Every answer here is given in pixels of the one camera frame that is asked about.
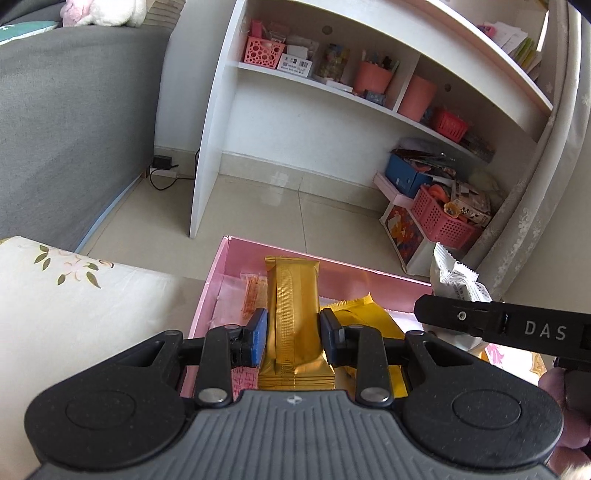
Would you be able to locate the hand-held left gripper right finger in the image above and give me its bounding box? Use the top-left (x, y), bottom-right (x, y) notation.
top-left (320, 308), bottom-right (483, 408)

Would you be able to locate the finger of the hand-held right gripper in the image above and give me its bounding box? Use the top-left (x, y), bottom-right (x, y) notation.
top-left (413, 294), bottom-right (506, 344)

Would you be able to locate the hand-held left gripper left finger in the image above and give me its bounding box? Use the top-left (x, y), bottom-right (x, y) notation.
top-left (107, 308), bottom-right (269, 408)

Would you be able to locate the white printed snack packet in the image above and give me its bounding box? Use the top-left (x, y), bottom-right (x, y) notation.
top-left (422, 242), bottom-right (495, 352)

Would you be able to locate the gold snack bar packet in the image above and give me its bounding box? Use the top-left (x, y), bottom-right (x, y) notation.
top-left (257, 256), bottom-right (337, 391)

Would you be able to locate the pink cardboard box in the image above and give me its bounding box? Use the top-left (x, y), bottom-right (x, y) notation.
top-left (179, 235), bottom-right (543, 402)

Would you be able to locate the person's right hand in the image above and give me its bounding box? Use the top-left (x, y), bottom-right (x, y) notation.
top-left (538, 364), bottom-right (591, 472)

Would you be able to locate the yellow ribbed snack packet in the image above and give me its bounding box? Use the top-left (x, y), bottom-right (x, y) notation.
top-left (321, 294), bottom-right (409, 398)

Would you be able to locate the clear orange snack packet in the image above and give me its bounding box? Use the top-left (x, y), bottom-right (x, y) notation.
top-left (210, 272), bottom-right (269, 333)

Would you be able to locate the pink snack packet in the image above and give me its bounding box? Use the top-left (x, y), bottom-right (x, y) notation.
top-left (231, 367), bottom-right (262, 402)

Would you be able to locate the large pink plastic basket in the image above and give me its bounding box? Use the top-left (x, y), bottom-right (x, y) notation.
top-left (411, 185), bottom-right (483, 252)

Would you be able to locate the pink printed stool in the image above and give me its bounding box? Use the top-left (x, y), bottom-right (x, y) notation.
top-left (373, 172), bottom-right (444, 278)

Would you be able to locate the black white printed box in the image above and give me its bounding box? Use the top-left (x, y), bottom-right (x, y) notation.
top-left (450, 182), bottom-right (492, 227)

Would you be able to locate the blue box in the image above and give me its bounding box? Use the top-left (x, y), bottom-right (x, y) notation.
top-left (385, 154), bottom-right (435, 195)

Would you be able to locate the pile of dark packets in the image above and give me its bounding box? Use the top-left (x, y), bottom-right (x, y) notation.
top-left (392, 148), bottom-right (458, 178)

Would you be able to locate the floral bed sheet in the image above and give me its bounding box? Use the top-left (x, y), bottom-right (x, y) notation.
top-left (0, 235), bottom-right (559, 478)

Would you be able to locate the small red basket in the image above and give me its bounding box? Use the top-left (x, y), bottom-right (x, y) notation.
top-left (431, 107), bottom-right (471, 141)

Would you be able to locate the white desk with shelves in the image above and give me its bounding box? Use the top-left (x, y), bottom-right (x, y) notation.
top-left (189, 0), bottom-right (555, 278)

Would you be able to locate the coral plastic cup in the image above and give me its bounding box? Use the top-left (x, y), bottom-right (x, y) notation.
top-left (398, 75), bottom-right (437, 123)

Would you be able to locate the coral pen holder cup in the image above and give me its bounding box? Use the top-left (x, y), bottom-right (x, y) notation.
top-left (353, 60), bottom-right (397, 95)

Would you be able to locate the clear plastic jar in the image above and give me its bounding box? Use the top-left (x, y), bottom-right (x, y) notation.
top-left (314, 44), bottom-right (350, 81)

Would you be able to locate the white labelled box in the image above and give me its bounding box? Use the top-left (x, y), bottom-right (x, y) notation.
top-left (279, 53), bottom-right (311, 75)

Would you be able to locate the stack of papers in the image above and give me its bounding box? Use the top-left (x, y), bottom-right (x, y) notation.
top-left (478, 18), bottom-right (543, 75)

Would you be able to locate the small pink perforated basket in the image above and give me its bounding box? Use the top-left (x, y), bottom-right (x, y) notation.
top-left (244, 36), bottom-right (286, 70)

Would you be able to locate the grey sofa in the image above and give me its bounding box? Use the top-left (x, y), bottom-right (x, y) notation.
top-left (0, 7), bottom-right (174, 252)

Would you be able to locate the white pink plush toy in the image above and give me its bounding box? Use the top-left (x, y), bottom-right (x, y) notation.
top-left (62, 0), bottom-right (147, 27)

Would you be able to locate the green cushion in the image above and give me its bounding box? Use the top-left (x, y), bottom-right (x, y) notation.
top-left (0, 21), bottom-right (58, 47)

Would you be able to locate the black power cable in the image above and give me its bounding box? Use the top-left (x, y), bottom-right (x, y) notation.
top-left (148, 173), bottom-right (195, 192)

